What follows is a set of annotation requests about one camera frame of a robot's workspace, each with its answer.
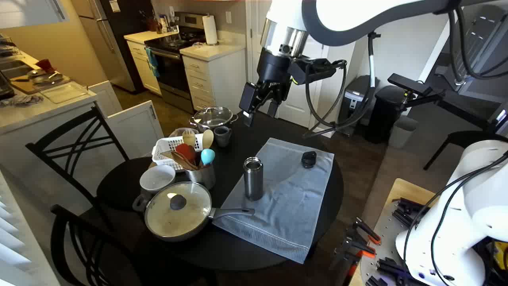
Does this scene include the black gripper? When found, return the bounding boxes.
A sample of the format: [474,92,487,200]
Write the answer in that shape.
[239,49,290,126]

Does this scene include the black flask lid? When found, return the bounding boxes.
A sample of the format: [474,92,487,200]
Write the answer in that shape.
[301,151,317,169]

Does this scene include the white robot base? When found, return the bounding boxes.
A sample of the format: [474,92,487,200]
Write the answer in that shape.
[395,140,508,286]

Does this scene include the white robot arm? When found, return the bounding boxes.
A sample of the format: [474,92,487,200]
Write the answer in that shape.
[239,0,499,124]

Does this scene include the grey metal flask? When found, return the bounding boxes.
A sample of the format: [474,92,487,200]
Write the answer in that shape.
[242,156,263,200]

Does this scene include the pan with glass lid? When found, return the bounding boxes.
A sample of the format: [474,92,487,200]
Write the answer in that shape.
[131,181,212,242]

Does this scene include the small dark cup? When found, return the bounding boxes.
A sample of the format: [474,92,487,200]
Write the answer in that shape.
[214,126,231,148]

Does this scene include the white kitchen cabinet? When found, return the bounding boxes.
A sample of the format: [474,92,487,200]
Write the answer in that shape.
[180,45,245,111]

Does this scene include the teal spatula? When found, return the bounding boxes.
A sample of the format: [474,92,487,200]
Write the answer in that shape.
[199,150,215,165]

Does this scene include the steel utensil holder cup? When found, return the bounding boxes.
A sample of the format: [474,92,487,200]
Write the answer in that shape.
[195,165,215,189]

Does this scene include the round black table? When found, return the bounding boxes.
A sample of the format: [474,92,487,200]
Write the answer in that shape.
[95,111,344,273]

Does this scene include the black kitchen stove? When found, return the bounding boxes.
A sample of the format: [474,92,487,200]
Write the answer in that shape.
[145,11,204,115]

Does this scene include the light blue towel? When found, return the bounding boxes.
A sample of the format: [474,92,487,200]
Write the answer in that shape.
[212,138,334,264]

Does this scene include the white plate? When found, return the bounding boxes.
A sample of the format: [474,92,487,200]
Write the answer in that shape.
[139,165,174,191]

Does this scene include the black trash bin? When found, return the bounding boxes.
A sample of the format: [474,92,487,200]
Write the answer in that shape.
[364,86,403,143]

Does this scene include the grey small trash bin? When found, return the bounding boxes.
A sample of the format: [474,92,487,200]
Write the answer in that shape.
[388,116,417,148]

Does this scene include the black orange clamp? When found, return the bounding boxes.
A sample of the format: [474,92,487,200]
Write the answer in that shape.
[342,237,376,258]
[353,218,380,245]

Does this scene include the black metal chair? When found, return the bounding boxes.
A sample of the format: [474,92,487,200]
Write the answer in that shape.
[23,103,130,205]
[50,205,142,286]

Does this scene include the wooden board with clamps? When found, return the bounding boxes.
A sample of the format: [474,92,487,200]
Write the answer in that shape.
[349,178,431,286]

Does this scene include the stainless steel refrigerator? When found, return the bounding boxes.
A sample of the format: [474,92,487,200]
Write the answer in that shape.
[71,0,152,92]

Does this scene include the black metal chair front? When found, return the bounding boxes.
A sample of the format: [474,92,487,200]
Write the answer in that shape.
[50,205,142,286]

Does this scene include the white window blinds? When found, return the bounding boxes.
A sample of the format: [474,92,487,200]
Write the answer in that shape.
[0,173,60,286]

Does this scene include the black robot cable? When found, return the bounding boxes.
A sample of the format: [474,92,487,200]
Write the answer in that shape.
[301,57,382,137]

